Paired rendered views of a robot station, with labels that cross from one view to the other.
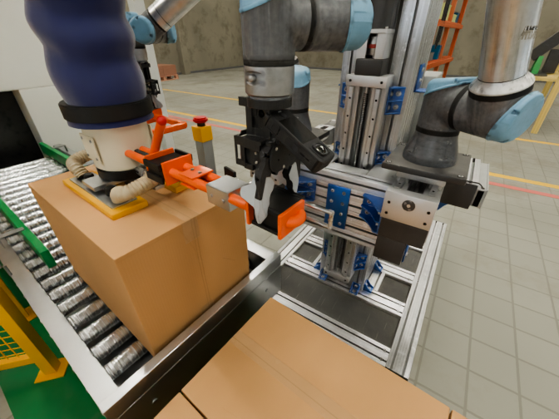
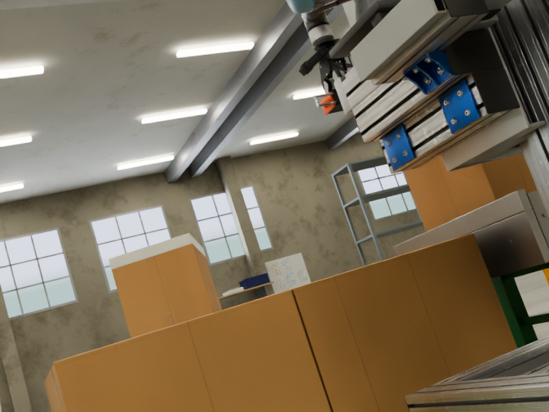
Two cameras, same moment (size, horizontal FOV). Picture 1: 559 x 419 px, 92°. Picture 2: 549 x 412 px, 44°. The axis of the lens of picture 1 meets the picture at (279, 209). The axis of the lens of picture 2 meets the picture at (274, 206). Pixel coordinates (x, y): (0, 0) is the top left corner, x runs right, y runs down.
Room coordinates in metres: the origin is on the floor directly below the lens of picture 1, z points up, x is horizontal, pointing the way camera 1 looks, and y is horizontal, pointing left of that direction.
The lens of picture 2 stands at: (1.20, -1.95, 0.46)
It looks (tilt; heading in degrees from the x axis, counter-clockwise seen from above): 10 degrees up; 120
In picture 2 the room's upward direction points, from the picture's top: 18 degrees counter-clockwise
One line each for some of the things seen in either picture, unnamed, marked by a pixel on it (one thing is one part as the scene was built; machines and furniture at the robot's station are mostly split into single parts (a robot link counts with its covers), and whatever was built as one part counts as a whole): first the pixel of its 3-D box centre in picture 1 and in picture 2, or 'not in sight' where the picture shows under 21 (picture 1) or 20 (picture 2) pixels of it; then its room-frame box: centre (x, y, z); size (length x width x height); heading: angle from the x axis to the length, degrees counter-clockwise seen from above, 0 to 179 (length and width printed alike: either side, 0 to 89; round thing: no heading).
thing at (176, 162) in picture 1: (170, 165); not in sight; (0.65, 0.28, 1.08); 0.10 x 0.08 x 0.06; 142
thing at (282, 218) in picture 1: (274, 212); (337, 101); (0.43, 0.01, 1.08); 0.08 x 0.07 x 0.05; 52
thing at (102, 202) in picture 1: (101, 187); not in sight; (0.73, 0.54, 0.97); 0.34 x 0.10 x 0.05; 52
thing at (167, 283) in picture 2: not in sight; (170, 289); (-1.07, 0.75, 0.82); 0.60 x 0.40 x 0.40; 123
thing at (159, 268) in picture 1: (148, 236); (512, 160); (0.78, 0.47, 0.75); 0.60 x 0.40 x 0.40; 52
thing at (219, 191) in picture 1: (228, 192); not in sight; (0.52, 0.11, 1.07); 0.07 x 0.07 x 0.04; 52
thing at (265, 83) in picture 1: (268, 82); (321, 37); (0.45, 0.02, 1.30); 0.08 x 0.08 x 0.05
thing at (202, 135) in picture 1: (214, 213); not in sight; (1.32, 0.37, 0.50); 0.07 x 0.07 x 1.00; 53
